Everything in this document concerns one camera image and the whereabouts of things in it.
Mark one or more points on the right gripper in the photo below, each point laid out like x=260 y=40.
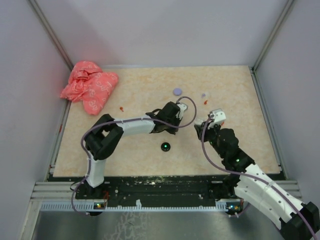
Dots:
x=209 y=127

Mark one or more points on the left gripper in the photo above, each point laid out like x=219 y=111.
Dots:
x=172 y=130

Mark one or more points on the black earbud charging case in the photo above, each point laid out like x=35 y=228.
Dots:
x=165 y=146

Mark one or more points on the white earbud charging case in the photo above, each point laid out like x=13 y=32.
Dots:
x=198 y=122

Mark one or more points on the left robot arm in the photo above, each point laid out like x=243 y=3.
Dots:
x=102 y=139

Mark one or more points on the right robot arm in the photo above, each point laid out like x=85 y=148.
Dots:
x=294 y=219

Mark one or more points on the purple earbud charging case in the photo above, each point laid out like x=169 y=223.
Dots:
x=177 y=91

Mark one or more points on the pink crumpled cloth bag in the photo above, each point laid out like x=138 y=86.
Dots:
x=89 y=84

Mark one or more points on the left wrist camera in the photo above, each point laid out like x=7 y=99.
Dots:
x=182 y=109

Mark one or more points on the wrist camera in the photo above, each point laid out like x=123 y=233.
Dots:
x=182 y=109
x=217 y=116

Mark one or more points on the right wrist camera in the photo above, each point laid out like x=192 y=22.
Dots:
x=217 y=116

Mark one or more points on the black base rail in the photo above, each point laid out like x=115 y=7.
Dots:
x=159 y=191

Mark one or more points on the white cable duct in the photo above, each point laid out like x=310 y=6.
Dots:
x=87 y=206

